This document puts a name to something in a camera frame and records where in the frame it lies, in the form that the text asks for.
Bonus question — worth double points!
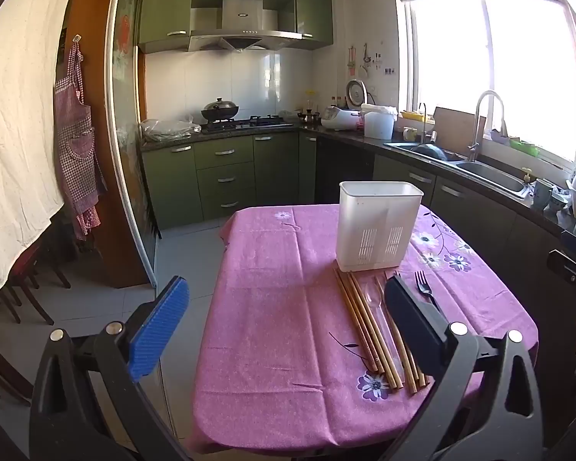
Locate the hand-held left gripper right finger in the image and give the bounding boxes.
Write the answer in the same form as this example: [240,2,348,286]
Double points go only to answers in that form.
[384,276,543,461]

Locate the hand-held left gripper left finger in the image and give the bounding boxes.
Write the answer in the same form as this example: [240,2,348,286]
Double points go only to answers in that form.
[29,276,193,461]

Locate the row of wooden chopsticks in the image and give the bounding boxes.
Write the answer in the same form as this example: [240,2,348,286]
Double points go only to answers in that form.
[333,268,431,396]

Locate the white plastic utensil holder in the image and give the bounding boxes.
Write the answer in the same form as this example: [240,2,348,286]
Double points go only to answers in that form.
[335,181,424,273]

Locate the black fork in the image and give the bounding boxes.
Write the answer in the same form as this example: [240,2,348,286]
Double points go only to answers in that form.
[414,270,445,318]

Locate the clear plastic spoon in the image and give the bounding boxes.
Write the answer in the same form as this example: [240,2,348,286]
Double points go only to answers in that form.
[363,279,404,370]

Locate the blue ceramic cup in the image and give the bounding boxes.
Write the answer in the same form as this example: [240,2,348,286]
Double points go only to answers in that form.
[532,179,554,211]

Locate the steel double sink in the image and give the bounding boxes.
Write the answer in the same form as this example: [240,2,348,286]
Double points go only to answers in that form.
[384,140,529,197]

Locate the green plastic basin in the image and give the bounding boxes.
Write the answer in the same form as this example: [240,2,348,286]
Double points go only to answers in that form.
[509,138,541,157]

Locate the purple floral tablecloth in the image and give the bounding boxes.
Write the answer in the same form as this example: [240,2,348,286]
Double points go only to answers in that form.
[185,204,541,457]

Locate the green cabinet drawer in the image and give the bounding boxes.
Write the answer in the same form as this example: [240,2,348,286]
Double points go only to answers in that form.
[194,137,255,170]
[196,162,256,199]
[199,188,257,221]

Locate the wooden chair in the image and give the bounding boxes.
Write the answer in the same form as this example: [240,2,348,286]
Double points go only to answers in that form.
[0,245,70,325]

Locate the green base cabinets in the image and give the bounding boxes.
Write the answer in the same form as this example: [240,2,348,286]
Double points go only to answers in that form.
[141,131,564,327]

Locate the steel kitchen faucet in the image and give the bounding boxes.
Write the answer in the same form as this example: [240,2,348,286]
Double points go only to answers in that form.
[468,90,508,163]

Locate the wooden cutting board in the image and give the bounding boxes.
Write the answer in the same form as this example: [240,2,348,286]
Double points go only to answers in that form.
[432,107,487,147]

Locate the dark wok in sink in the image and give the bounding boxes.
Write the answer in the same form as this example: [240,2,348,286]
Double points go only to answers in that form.
[410,143,448,161]

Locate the checkered apron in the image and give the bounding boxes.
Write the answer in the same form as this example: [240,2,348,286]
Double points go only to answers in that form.
[54,41,107,242]

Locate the kitchen window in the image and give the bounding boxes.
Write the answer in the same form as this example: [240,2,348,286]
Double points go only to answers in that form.
[394,0,576,164]

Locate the clear plastic bag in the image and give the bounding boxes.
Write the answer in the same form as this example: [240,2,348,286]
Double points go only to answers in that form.
[140,116,202,142]

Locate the white bucket with bag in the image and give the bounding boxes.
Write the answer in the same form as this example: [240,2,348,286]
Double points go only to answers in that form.
[361,103,397,140]

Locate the white rice cooker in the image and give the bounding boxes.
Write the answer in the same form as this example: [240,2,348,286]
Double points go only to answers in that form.
[321,106,363,131]

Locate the black wok with lid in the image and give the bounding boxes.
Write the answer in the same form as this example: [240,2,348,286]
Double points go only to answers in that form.
[200,97,241,123]

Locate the black gas stove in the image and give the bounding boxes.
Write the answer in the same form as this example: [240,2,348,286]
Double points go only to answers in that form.
[204,115,293,131]

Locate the round white appliance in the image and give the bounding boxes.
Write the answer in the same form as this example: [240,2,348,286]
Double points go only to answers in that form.
[346,79,368,109]

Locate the white hanging cloth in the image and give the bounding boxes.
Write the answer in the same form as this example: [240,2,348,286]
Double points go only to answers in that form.
[0,0,82,294]

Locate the sliding glass door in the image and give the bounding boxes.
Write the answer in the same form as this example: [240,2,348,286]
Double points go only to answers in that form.
[106,0,161,289]

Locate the steel range hood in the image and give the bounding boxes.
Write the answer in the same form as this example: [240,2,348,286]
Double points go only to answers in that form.
[188,0,303,53]

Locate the wooden door frame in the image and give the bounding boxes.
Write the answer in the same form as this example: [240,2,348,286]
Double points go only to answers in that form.
[70,0,149,289]

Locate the green wall cabinets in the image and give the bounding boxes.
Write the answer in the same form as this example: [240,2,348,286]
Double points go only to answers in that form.
[138,0,334,53]

